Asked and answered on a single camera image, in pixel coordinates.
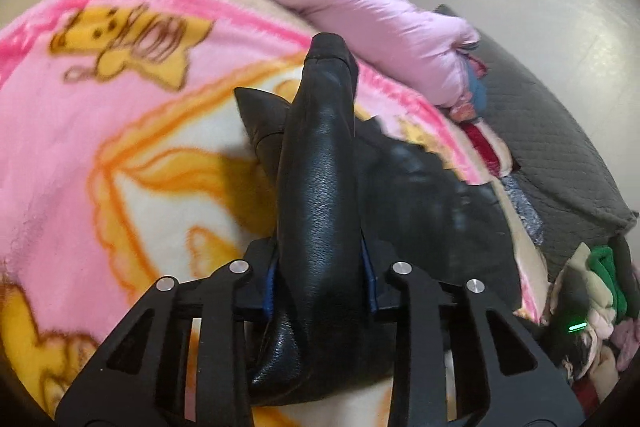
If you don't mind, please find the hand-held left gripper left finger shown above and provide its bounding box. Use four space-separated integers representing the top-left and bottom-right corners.
54 238 279 424

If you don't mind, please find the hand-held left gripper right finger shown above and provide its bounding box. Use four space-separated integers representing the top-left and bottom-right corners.
359 241 584 424

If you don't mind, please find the black leather jacket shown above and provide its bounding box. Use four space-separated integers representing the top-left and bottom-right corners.
234 33 523 408

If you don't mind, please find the dark green garment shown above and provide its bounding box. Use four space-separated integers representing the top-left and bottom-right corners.
587 246 628 323

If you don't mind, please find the heap of mixed garments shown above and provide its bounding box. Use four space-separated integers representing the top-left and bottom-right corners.
542 242 640 408

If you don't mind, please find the blue white patterned cloth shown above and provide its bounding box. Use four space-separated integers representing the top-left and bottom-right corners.
500 177 546 248

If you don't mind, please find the grey quilted bedspread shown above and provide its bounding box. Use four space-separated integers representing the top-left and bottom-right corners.
432 4 638 283

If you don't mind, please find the red cloth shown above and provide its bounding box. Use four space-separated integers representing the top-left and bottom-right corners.
460 119 513 178

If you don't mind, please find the pink cartoon printed blanket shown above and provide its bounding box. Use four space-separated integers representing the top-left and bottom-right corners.
0 0 548 427

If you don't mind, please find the blue floral cloth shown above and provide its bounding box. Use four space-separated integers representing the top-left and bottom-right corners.
450 57 490 122

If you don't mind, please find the pink puffy jacket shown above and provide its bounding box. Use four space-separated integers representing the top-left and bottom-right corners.
157 0 481 108

